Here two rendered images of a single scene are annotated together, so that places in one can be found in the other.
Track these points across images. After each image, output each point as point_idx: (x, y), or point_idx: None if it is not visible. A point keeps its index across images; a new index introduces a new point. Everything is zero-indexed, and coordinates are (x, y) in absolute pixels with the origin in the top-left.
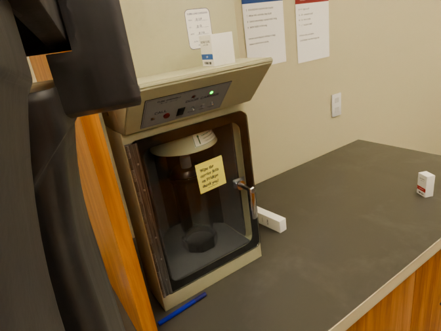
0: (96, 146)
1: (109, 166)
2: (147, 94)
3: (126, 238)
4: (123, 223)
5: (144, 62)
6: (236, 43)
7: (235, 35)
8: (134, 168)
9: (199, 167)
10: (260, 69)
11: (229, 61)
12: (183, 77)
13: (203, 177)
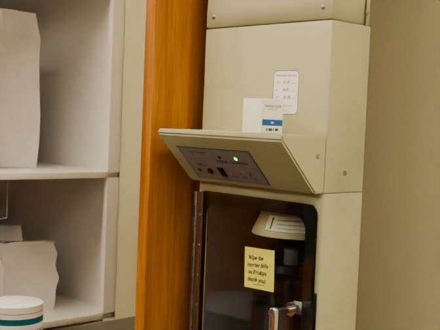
0: (143, 171)
1: (146, 192)
2: (173, 140)
3: (142, 265)
4: (143, 249)
5: (230, 116)
6: (325, 116)
7: (325, 105)
8: (196, 217)
9: (248, 251)
10: (274, 147)
11: (255, 130)
12: (193, 132)
13: (250, 266)
